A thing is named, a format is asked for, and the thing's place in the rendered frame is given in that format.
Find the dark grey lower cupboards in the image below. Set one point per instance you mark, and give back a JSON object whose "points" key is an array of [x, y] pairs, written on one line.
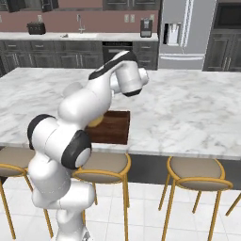
{"points": [[47, 55]]}

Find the black built-in microwave oven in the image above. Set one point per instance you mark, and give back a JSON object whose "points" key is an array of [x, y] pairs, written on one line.
{"points": [[228, 15]]}

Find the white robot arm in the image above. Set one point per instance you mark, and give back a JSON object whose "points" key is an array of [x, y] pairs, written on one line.
{"points": [[78, 106]]}

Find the white sink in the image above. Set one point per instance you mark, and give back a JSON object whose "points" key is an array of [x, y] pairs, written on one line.
{"points": [[78, 35]]}

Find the black dishwasher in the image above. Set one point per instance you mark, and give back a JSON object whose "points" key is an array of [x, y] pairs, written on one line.
{"points": [[113, 50]]}

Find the dark grey tall cupboard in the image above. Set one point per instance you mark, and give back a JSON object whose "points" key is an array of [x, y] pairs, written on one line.
{"points": [[222, 50]]}

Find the dark grey cupboards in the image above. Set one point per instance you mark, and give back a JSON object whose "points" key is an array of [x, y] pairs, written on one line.
{"points": [[131, 3], [47, 55], [28, 4]]}

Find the dark grey upper cupboards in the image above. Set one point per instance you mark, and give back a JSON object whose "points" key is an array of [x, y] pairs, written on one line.
{"points": [[131, 3], [28, 4]]}

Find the black coffee machine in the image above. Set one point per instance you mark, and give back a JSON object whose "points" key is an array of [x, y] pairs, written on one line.
{"points": [[146, 28]]}

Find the silver fridge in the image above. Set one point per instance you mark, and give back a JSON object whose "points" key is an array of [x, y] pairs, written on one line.
{"points": [[194, 34]]}

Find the yellow-framed beige stool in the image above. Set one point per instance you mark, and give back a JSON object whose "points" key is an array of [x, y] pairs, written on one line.
{"points": [[196, 169], [12, 158], [106, 166]]}

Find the black toaster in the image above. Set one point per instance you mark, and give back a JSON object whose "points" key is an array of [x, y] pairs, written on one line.
{"points": [[36, 28]]}

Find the yellow rounded object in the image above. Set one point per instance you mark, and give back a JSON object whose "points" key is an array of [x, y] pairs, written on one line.
{"points": [[96, 121]]}

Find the dark brown wooden tray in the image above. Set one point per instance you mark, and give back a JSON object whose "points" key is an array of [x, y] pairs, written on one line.
{"points": [[114, 128]]}

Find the white wall socket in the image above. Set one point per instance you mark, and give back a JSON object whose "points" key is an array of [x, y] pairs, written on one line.
{"points": [[152, 17], [129, 18], [40, 18]]}

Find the silver tap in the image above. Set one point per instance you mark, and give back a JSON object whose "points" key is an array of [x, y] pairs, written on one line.
{"points": [[81, 25]]}

